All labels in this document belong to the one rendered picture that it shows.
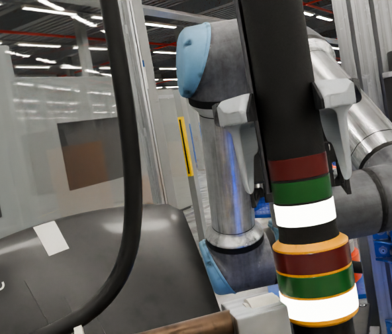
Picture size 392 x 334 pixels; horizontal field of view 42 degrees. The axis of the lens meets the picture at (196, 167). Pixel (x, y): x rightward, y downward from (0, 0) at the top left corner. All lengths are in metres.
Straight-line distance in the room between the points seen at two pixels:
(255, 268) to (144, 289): 0.65
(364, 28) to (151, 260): 0.88
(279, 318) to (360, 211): 0.30
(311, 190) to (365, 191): 0.29
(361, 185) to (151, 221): 0.25
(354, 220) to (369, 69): 0.64
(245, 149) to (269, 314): 0.10
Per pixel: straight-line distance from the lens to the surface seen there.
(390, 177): 0.59
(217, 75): 0.84
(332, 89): 0.28
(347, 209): 0.56
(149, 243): 0.41
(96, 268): 0.39
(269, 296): 0.30
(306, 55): 0.29
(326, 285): 0.29
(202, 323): 0.29
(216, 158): 0.91
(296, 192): 0.28
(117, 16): 0.27
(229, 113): 0.28
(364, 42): 1.18
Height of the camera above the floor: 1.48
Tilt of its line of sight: 4 degrees down
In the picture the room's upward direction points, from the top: 10 degrees counter-clockwise
